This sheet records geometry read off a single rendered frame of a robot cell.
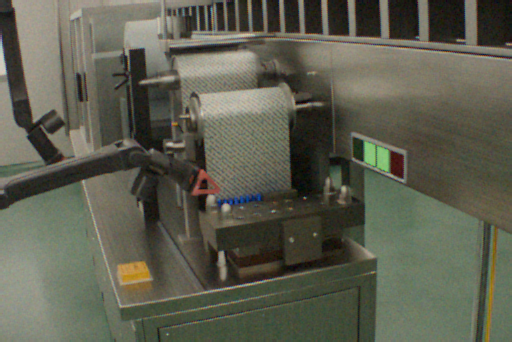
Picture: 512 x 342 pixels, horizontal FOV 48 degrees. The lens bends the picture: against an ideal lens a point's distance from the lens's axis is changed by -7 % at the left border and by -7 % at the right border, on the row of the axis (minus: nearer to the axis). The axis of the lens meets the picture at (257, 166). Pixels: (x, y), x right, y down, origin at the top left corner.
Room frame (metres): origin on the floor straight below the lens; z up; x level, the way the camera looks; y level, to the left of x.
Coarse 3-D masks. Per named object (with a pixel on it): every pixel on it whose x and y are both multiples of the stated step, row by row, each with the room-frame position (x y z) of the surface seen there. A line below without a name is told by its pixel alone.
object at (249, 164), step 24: (216, 144) 1.58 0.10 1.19; (240, 144) 1.60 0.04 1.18; (264, 144) 1.63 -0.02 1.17; (288, 144) 1.65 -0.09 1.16; (216, 168) 1.58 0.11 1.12; (240, 168) 1.60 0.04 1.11; (264, 168) 1.62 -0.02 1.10; (288, 168) 1.65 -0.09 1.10; (240, 192) 1.60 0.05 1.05; (264, 192) 1.62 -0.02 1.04
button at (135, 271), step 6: (126, 264) 1.43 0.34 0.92; (132, 264) 1.43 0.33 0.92; (138, 264) 1.42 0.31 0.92; (144, 264) 1.42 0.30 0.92; (120, 270) 1.39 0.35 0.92; (126, 270) 1.39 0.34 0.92; (132, 270) 1.39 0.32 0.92; (138, 270) 1.39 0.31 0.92; (144, 270) 1.39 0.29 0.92; (120, 276) 1.39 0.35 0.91; (126, 276) 1.37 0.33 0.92; (132, 276) 1.37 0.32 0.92; (138, 276) 1.37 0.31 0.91; (144, 276) 1.38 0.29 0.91
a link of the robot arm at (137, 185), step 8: (136, 152) 1.46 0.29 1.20; (136, 160) 1.46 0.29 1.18; (144, 160) 1.47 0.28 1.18; (136, 168) 1.51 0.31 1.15; (144, 168) 1.48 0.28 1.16; (136, 176) 1.49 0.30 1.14; (144, 176) 1.50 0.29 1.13; (128, 184) 1.51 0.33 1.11; (136, 184) 1.50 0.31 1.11; (144, 184) 1.50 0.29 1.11; (152, 184) 1.50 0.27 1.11; (136, 192) 1.50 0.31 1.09; (144, 192) 1.50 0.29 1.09; (152, 192) 1.51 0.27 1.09
